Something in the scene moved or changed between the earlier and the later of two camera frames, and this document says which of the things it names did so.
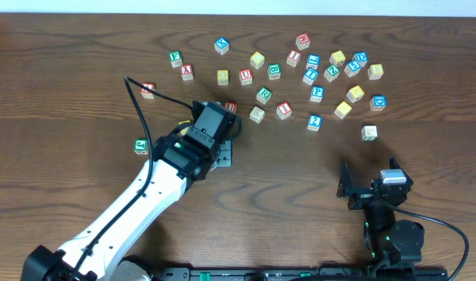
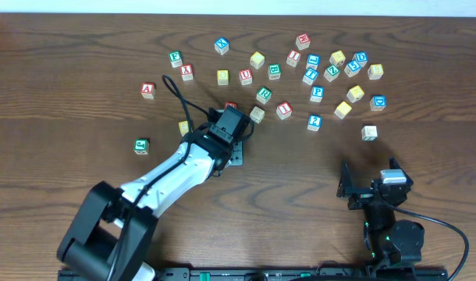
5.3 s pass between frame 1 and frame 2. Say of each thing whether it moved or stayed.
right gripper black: stayed
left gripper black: moved
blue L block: stayed
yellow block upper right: stayed
